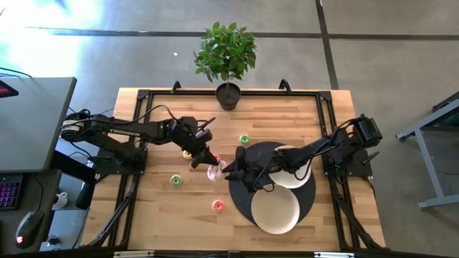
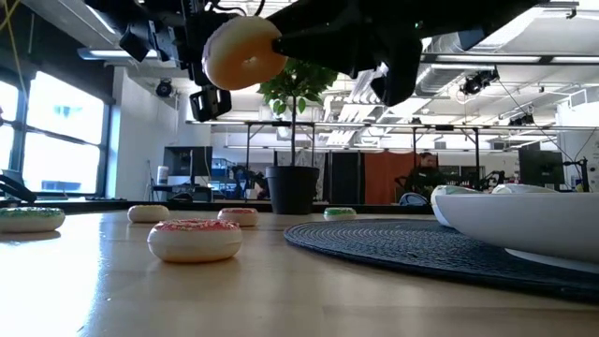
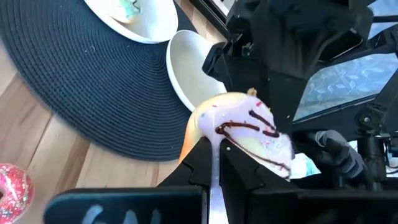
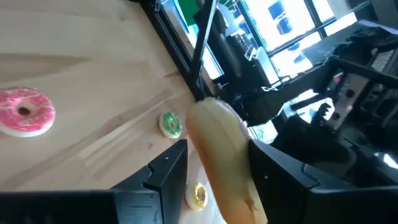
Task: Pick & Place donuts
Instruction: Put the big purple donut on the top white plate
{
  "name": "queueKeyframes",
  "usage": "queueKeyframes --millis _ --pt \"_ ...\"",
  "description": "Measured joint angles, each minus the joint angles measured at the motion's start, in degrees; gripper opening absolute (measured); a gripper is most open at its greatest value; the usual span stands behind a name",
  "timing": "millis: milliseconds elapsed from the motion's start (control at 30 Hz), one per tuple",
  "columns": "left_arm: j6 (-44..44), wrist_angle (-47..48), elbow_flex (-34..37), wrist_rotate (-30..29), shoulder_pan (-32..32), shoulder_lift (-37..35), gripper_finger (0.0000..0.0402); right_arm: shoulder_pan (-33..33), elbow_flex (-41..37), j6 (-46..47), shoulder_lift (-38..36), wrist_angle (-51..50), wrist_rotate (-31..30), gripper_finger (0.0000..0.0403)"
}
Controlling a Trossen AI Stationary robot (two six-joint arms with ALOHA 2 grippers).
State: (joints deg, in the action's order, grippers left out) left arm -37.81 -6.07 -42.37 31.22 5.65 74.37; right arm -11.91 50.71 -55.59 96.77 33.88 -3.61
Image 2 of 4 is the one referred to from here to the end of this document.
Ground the large green white donut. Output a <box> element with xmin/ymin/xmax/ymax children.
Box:
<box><xmin>431</xmin><ymin>183</ymin><xmax>483</xmax><ymax>195</ymax></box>

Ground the green potted plant black pot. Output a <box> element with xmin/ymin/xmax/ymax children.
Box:
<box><xmin>256</xmin><ymin>58</ymin><xmax>339</xmax><ymax>215</ymax></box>

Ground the small pink donut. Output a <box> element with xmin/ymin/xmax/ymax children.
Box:
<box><xmin>216</xmin><ymin>207</ymin><xmax>260</xmax><ymax>227</ymax></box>
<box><xmin>147</xmin><ymin>218</ymin><xmax>243</xmax><ymax>264</ymax></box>

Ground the black aluminium table frame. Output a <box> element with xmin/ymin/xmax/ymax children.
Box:
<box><xmin>0</xmin><ymin>172</ymin><xmax>436</xmax><ymax>216</ymax></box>

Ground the silver ventilation duct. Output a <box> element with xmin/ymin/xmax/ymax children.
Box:
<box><xmin>416</xmin><ymin>27</ymin><xmax>488</xmax><ymax>97</ymax></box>

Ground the black computer monitor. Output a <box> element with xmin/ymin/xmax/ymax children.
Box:
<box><xmin>163</xmin><ymin>145</ymin><xmax>214</xmax><ymax>178</ymax></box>

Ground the large black monitor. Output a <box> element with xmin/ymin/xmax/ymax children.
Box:
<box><xmin>518</xmin><ymin>149</ymin><xmax>566</xmax><ymax>186</ymax></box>

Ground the person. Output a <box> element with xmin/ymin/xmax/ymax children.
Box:
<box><xmin>404</xmin><ymin>152</ymin><xmax>448</xmax><ymax>200</ymax></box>

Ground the black partition panel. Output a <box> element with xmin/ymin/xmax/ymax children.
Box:
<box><xmin>329</xmin><ymin>150</ymin><xmax>362</xmax><ymax>206</ymax></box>

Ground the small green donut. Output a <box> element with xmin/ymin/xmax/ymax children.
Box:
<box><xmin>0</xmin><ymin>206</ymin><xmax>66</xmax><ymax>234</ymax></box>
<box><xmin>323</xmin><ymin>206</ymin><xmax>358</xmax><ymax>222</ymax></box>

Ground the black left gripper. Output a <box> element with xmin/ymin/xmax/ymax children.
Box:
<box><xmin>180</xmin><ymin>0</ymin><xmax>235</xmax><ymax>124</ymax></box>

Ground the dark round woven placemat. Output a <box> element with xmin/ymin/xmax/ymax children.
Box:
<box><xmin>284</xmin><ymin>218</ymin><xmax>599</xmax><ymax>303</ymax></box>

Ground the small yellow donut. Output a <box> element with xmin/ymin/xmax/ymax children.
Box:
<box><xmin>126</xmin><ymin>204</ymin><xmax>171</xmax><ymax>224</ymax></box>

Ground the orange partition panel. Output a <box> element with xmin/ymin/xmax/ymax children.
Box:
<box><xmin>364</xmin><ymin>152</ymin><xmax>416</xmax><ymax>206</ymax></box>

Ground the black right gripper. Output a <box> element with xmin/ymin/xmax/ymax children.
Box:
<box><xmin>266</xmin><ymin>0</ymin><xmax>426</xmax><ymax>109</ymax></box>

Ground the white round plate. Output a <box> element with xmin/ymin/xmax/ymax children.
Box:
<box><xmin>429</xmin><ymin>190</ymin><xmax>458</xmax><ymax>229</ymax></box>
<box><xmin>434</xmin><ymin>191</ymin><xmax>599</xmax><ymax>275</ymax></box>

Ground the large glass window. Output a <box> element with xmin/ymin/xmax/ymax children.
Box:
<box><xmin>0</xmin><ymin>69</ymin><xmax>111</xmax><ymax>198</ymax></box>

